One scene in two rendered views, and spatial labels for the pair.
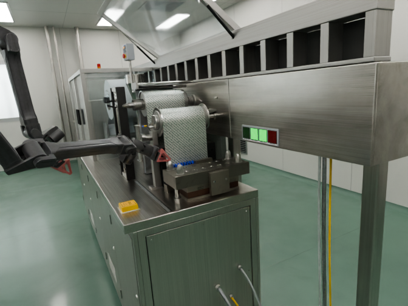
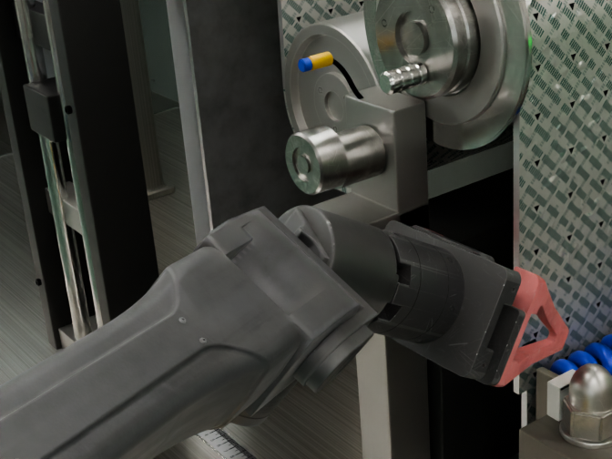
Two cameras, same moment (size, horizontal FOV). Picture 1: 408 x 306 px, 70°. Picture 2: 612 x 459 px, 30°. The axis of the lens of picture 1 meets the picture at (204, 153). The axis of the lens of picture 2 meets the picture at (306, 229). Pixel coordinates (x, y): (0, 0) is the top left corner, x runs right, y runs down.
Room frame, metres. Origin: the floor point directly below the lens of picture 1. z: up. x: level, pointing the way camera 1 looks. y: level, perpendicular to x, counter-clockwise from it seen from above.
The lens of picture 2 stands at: (0.81, 0.38, 1.43)
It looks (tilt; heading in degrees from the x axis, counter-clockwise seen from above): 24 degrees down; 354
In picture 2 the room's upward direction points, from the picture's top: 5 degrees counter-clockwise
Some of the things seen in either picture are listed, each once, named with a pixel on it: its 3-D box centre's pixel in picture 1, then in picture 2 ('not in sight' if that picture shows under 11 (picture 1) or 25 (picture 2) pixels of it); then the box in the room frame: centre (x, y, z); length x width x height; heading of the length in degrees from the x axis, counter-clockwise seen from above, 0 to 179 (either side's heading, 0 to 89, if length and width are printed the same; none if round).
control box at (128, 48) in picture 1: (127, 52); not in sight; (1.97, 0.45, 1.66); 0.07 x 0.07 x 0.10; 33
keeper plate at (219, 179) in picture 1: (219, 182); not in sight; (1.31, -0.06, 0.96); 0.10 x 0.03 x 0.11; 118
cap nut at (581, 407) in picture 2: (170, 165); (592, 399); (1.35, 0.17, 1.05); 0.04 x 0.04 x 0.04
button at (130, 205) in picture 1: (128, 206); not in sight; (1.22, 0.35, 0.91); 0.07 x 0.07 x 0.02; 28
